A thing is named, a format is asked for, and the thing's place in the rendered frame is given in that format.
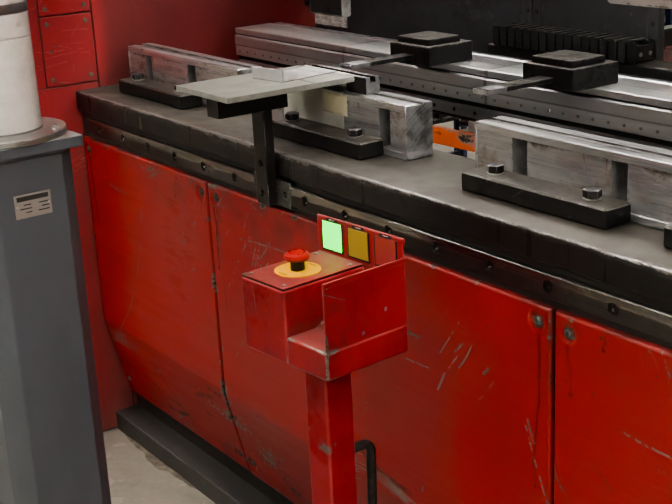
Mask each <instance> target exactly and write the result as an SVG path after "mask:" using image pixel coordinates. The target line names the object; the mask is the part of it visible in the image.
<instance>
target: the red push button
mask: <svg viewBox="0 0 672 504"><path fill-rule="evenodd" d="M309 257H310V254H309V252H308V251H306V250H304V249H292V250H289V251H287V252H286V253H285V254H284V259H285V260H286V261H288V262H290V269H291V271H295V272H298V271H303V270H305V263H304V261H306V260H308V259H309Z"/></svg>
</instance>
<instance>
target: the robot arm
mask: <svg viewBox="0 0 672 504"><path fill-rule="evenodd" d="M65 133H66V123H65V122H64V121H62V120H60V119H56V118H49V117H41V110H40V102H39V94H38V86H37V78H36V70H35V62H34V54H33V46H32V38H31V29H30V21H29V13H28V5H27V0H0V150H3V149H12V148H19V147H25V146H31V145H35V144H40V143H44V142H47V141H50V140H53V139H56V138H58V137H60V136H62V135H64V134H65Z"/></svg>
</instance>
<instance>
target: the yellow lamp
mask: <svg viewBox="0 0 672 504"><path fill-rule="evenodd" d="M348 247H349V256H352V257H355V258H358V259H362V260H365V261H369V260H368V237H367V233H364V232H361V231H358V230H354V229H351V228H348Z"/></svg>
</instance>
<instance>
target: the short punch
mask: <svg viewBox="0 0 672 504"><path fill-rule="evenodd" d="M310 10H311V12H312V13H315V23H316V24H323V25H330V26H337V27H343V28H348V26H347V17H348V16H350V15H351V1H350V0H310Z"/></svg>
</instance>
